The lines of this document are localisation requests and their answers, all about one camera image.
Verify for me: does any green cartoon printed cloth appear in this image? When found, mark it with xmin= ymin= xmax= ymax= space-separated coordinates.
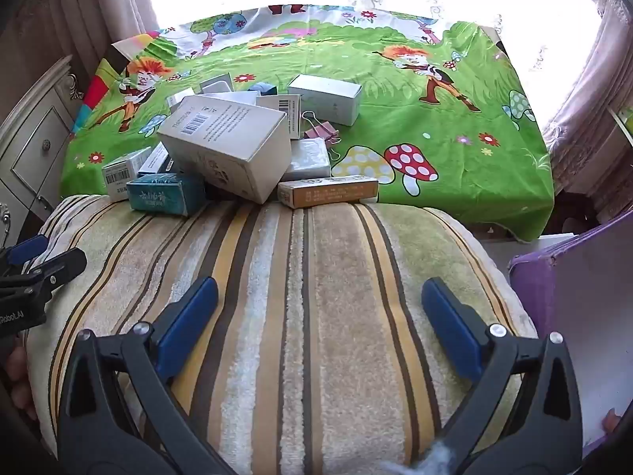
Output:
xmin=59 ymin=4 xmax=555 ymax=243

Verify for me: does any person's left hand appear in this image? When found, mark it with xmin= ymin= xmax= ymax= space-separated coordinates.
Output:
xmin=4 ymin=344 xmax=38 ymax=422

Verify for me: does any striped beige towel blanket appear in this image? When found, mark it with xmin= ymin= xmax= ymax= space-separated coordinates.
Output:
xmin=27 ymin=193 xmax=540 ymax=475

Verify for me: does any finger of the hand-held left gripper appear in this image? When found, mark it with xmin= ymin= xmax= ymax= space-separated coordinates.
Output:
xmin=0 ymin=235 xmax=49 ymax=278
xmin=0 ymin=248 xmax=88 ymax=292

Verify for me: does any white plastic packet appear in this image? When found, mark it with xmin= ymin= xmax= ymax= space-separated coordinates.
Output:
xmin=282 ymin=137 xmax=332 ymax=181

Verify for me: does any purple cardboard storage box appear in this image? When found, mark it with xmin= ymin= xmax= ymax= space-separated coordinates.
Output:
xmin=508 ymin=205 xmax=633 ymax=461

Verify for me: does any tan oblong box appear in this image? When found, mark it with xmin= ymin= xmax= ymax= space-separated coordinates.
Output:
xmin=277 ymin=175 xmax=380 ymax=209

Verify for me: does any beige drape curtain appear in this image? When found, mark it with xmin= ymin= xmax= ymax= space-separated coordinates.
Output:
xmin=541 ymin=0 xmax=633 ymax=219
xmin=0 ymin=0 xmax=159 ymax=90

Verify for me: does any white box black lettering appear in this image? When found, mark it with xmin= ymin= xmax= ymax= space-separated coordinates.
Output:
xmin=165 ymin=87 xmax=197 ymax=114

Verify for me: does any pink binder clip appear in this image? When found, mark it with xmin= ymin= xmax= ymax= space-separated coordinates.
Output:
xmin=303 ymin=111 xmax=342 ymax=159

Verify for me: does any white rounded plastic case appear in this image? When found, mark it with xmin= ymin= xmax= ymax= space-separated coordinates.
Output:
xmin=200 ymin=73 xmax=233 ymax=96

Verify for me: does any large white box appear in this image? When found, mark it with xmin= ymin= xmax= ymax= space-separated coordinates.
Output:
xmin=157 ymin=95 xmax=292 ymax=205

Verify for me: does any teal packet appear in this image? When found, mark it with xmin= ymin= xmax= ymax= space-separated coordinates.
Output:
xmin=126 ymin=173 xmax=207 ymax=217

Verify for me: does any white box grey emblem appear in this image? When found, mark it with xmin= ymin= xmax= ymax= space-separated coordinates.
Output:
xmin=288 ymin=74 xmax=363 ymax=127

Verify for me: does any cream carved nightstand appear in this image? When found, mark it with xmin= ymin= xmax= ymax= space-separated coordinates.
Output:
xmin=0 ymin=54 xmax=82 ymax=248

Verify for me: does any blue white small box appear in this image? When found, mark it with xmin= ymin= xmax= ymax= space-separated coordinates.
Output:
xmin=137 ymin=142 xmax=174 ymax=176

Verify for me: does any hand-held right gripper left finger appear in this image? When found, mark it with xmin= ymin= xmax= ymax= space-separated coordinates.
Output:
xmin=57 ymin=276 xmax=238 ymax=475

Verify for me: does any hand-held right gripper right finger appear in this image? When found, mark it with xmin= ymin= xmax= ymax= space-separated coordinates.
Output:
xmin=420 ymin=277 xmax=585 ymax=475

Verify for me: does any small white barcode box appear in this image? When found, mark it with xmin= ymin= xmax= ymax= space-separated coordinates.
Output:
xmin=101 ymin=146 xmax=153 ymax=203

